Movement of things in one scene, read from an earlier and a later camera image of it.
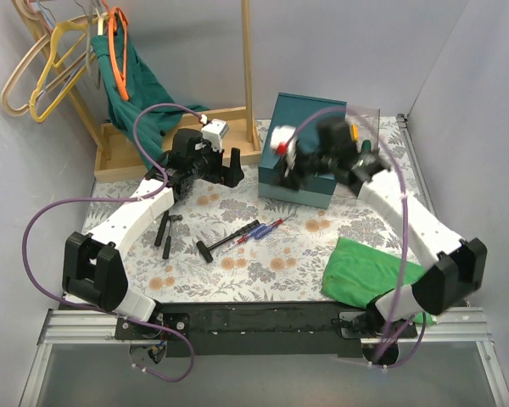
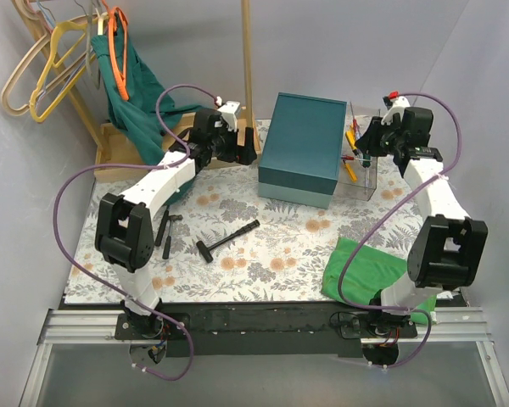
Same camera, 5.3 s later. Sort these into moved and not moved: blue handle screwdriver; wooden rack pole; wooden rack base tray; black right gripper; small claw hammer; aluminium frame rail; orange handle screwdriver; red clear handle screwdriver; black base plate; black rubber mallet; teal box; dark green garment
Moved: orange handle screwdriver; red clear handle screwdriver; black right gripper; blue handle screwdriver
Not moved: black base plate; wooden rack pole; teal box; dark green garment; small claw hammer; aluminium frame rail; wooden rack base tray; black rubber mallet
